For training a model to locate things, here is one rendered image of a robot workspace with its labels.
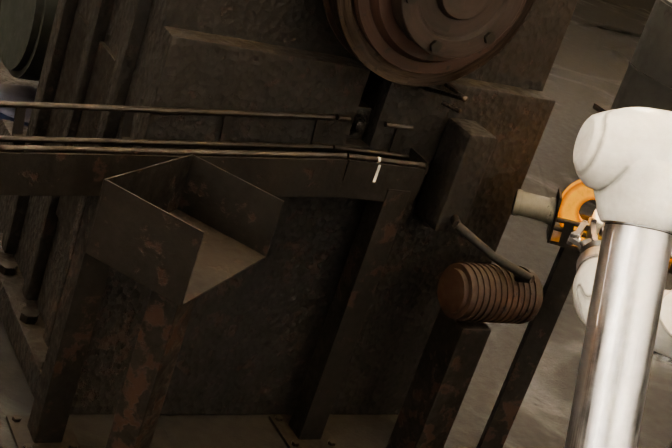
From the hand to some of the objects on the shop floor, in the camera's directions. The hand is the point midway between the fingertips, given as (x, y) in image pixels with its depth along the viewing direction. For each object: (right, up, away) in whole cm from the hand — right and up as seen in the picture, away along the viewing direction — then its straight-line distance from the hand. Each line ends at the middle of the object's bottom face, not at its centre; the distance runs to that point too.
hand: (596, 222), depth 267 cm
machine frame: (-88, -29, +54) cm, 107 cm away
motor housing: (-36, -58, +27) cm, 73 cm away
